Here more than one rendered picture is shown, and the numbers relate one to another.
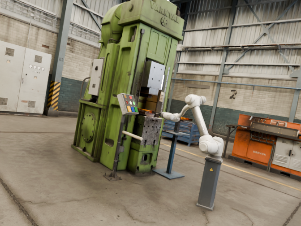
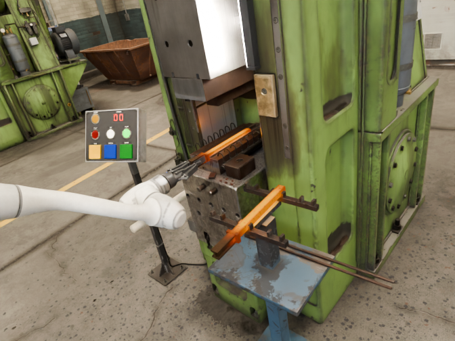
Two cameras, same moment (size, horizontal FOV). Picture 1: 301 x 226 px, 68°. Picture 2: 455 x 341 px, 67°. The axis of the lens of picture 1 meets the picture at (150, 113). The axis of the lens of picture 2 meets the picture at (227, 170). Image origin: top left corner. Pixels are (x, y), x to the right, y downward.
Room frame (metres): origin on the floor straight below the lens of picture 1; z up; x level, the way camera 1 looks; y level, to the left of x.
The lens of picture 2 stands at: (3.64, -1.48, 1.69)
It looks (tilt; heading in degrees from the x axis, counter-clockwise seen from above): 28 degrees down; 89
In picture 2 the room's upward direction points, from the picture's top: 11 degrees counter-clockwise
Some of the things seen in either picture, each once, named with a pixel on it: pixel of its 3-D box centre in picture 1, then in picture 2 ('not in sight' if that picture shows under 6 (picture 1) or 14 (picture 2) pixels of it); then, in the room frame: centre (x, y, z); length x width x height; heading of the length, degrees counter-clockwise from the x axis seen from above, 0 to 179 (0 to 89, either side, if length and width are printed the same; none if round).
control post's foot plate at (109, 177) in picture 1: (113, 174); (166, 266); (3.12, 0.37, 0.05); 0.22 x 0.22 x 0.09; 42
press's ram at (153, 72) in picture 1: (149, 76); (218, 17); (3.74, 0.12, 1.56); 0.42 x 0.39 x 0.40; 42
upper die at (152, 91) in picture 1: (145, 90); (221, 75); (3.71, 0.15, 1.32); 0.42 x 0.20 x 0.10; 42
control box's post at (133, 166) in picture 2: (118, 140); (147, 208); (3.13, 0.37, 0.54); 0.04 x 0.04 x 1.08; 42
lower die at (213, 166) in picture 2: (141, 111); (232, 145); (3.71, 0.15, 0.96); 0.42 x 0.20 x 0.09; 42
